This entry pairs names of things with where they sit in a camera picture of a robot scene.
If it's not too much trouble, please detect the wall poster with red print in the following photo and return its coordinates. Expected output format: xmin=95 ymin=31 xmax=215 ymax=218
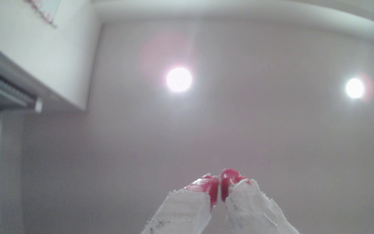
xmin=25 ymin=0 xmax=62 ymax=28

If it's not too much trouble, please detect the round ceiling light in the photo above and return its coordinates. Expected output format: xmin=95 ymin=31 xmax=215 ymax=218
xmin=166 ymin=67 xmax=193 ymax=93
xmin=345 ymin=78 xmax=365 ymax=99

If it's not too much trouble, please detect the grey curtain rail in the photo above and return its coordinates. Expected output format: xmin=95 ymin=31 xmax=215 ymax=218
xmin=0 ymin=63 xmax=43 ymax=114

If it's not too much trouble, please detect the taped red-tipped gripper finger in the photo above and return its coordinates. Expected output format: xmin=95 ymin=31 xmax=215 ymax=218
xmin=141 ymin=174 xmax=219 ymax=234
xmin=221 ymin=168 xmax=300 ymax=234

